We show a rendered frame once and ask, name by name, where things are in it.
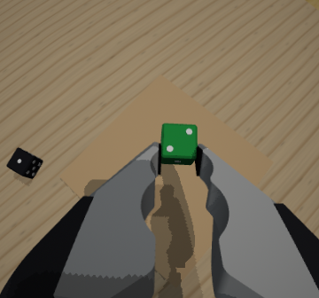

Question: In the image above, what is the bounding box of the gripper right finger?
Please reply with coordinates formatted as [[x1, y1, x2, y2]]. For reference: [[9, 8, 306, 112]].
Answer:
[[195, 144, 319, 298]]

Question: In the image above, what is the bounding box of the black die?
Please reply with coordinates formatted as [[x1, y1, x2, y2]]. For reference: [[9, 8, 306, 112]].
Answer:
[[6, 147, 43, 179]]

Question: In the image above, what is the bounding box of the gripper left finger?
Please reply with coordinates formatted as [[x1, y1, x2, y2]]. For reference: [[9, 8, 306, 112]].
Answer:
[[0, 142, 162, 298]]

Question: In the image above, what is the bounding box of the green die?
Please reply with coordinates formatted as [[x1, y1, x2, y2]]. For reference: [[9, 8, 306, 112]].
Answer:
[[161, 123, 198, 165]]

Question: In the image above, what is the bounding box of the tan square mat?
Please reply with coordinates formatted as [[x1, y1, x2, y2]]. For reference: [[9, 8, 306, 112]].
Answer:
[[59, 74, 274, 288]]

